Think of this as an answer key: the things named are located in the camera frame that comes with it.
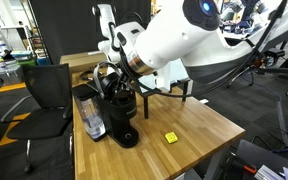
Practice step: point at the yellow smiley sticky pad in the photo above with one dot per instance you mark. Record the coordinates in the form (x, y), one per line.
(171, 137)

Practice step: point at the black mesh office chair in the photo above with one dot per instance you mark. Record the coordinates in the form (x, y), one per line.
(47, 86)

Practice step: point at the black coffee machine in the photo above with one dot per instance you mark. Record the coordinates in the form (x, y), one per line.
(120, 116)

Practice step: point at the black curtain backdrop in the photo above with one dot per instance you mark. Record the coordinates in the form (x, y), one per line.
(67, 26)

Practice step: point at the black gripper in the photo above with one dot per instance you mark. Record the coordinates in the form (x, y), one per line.
(128, 80)

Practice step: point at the black equipment case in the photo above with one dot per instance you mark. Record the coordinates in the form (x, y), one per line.
(264, 156)

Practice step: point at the large cardboard box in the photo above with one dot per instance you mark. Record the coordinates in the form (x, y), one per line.
(80, 61)

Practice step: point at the small dark wooden table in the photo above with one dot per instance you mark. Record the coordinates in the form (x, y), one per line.
(146, 106)

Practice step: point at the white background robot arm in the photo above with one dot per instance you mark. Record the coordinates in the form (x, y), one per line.
(105, 20)

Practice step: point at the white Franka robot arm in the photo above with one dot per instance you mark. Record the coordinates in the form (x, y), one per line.
(170, 36)

